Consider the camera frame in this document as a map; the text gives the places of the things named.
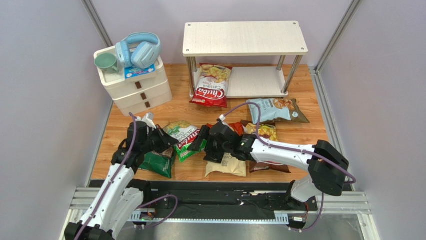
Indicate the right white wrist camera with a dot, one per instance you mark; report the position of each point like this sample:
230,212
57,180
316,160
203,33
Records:
222,120

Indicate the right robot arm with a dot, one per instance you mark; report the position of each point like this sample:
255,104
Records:
327,168

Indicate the green ceramic mug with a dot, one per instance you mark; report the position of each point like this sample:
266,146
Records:
107,63

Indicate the white three-drawer organizer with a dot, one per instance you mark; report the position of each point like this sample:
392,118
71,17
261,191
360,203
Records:
138,94

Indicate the light blue headphones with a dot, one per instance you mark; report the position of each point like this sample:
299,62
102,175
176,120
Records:
140,49

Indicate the dark green chips bag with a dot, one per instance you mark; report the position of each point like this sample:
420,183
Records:
155,163

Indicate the cream orange cassava chips bag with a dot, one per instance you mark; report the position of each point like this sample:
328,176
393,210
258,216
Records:
229,165

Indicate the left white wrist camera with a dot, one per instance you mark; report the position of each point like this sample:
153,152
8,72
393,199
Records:
148,119

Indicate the green Chuba chips bag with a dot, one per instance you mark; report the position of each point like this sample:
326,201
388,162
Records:
185,133

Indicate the blue sticker card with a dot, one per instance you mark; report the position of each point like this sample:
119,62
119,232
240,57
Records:
133,72

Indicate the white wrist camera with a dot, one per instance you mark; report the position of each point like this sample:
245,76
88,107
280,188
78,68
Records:
148,119
222,120

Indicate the light blue cassava chips bag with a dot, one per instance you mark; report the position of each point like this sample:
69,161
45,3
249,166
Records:
276,110

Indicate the red Chuba chips bag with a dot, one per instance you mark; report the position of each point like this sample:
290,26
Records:
212,87

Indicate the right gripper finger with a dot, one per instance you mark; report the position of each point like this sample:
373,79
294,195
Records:
198,145
204,133

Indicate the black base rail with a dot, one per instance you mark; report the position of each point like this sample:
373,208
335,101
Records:
220,202

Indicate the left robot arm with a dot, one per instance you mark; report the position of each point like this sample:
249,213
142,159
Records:
121,194

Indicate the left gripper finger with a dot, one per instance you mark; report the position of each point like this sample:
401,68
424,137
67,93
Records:
169,153
165,138

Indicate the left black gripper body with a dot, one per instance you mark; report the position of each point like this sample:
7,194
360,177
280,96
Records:
155,141

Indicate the white two-tier shelf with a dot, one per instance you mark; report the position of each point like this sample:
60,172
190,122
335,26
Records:
284,39

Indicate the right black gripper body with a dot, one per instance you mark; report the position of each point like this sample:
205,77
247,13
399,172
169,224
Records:
205,141

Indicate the brown Chuba chips bag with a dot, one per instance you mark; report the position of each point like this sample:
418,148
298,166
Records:
269,132

